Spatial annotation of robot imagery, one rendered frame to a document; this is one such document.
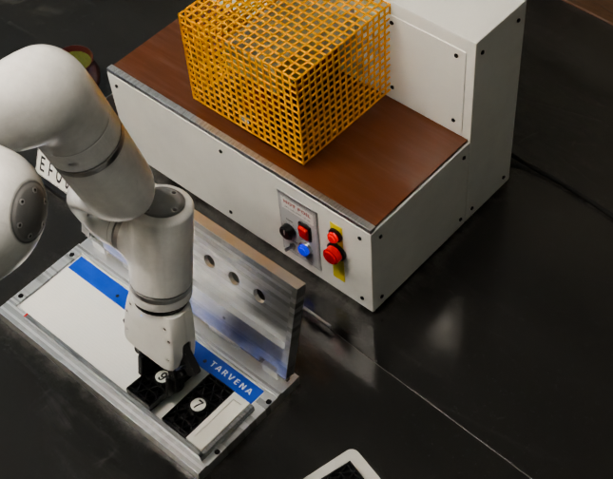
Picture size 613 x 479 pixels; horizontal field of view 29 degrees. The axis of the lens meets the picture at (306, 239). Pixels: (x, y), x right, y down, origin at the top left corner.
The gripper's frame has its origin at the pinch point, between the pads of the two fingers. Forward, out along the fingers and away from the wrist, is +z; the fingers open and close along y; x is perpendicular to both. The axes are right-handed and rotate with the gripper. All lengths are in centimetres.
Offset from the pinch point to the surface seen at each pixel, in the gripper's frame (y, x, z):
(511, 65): 15, 56, -35
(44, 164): -46.5, 16.8, -2.0
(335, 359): 15.5, 20.3, 0.7
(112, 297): -17.4, 6.1, 1.6
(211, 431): 11.6, -1.4, 2.2
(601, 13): 3, 108, -18
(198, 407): 7.4, 0.1, 1.7
